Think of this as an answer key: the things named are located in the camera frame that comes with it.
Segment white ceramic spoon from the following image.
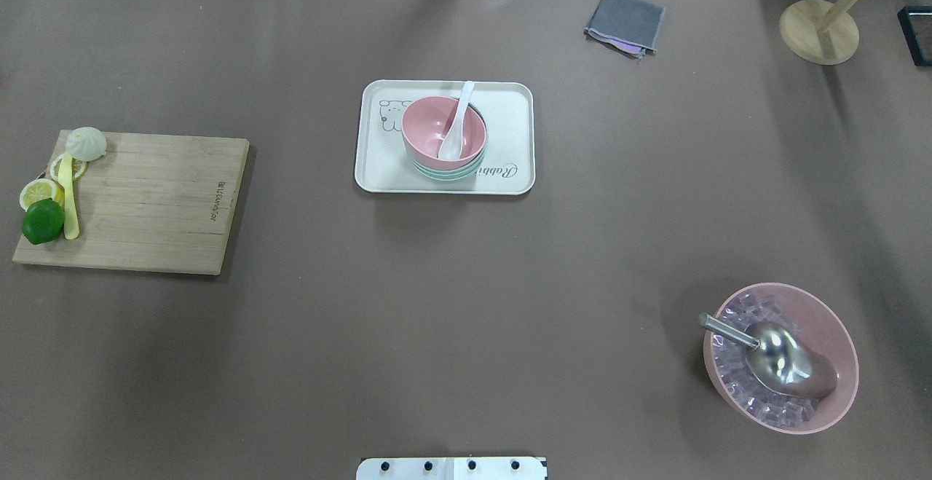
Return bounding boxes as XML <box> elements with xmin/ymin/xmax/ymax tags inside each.
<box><xmin>438</xmin><ymin>81</ymin><xmax>475</xmax><ymax>161</ymax></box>

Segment small pink bowl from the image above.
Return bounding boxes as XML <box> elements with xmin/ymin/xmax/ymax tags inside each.
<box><xmin>400</xmin><ymin>96</ymin><xmax>486</xmax><ymax>170</ymax></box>

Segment large pink ice bowl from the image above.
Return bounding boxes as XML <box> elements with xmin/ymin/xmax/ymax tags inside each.
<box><xmin>703</xmin><ymin>282</ymin><xmax>860</xmax><ymax>436</ymax></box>

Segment stacked green bowls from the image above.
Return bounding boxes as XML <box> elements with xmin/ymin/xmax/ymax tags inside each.
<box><xmin>405</xmin><ymin>105</ymin><xmax>489</xmax><ymax>182</ymax></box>

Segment cream rabbit tray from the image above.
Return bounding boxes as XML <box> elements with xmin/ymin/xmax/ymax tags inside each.
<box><xmin>354</xmin><ymin>79</ymin><xmax>536</xmax><ymax>197</ymax></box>

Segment grey folded cloth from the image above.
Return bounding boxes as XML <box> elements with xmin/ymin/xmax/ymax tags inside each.
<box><xmin>585</xmin><ymin>0</ymin><xmax>666</xmax><ymax>59</ymax></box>

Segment wooden cutting board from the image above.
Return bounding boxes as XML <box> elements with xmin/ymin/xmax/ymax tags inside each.
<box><xmin>12</xmin><ymin>132</ymin><xmax>250</xmax><ymax>275</ymax></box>

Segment metal ice scoop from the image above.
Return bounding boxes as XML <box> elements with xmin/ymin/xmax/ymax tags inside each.
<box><xmin>697</xmin><ymin>313</ymin><xmax>839</xmax><ymax>399</ymax></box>

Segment white steamed bun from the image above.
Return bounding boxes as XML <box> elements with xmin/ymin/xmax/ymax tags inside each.
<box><xmin>66</xmin><ymin>126</ymin><xmax>108</xmax><ymax>162</ymax></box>

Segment wooden mug tree stand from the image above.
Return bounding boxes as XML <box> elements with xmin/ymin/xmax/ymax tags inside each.
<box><xmin>779</xmin><ymin>0</ymin><xmax>859</xmax><ymax>66</ymax></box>

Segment green lime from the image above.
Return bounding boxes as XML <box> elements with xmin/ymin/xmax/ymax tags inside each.
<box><xmin>21</xmin><ymin>198</ymin><xmax>66</xmax><ymax>245</ymax></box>

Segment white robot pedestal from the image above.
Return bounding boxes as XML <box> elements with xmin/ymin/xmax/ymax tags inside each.
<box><xmin>355</xmin><ymin>456</ymin><xmax>548</xmax><ymax>479</ymax></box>

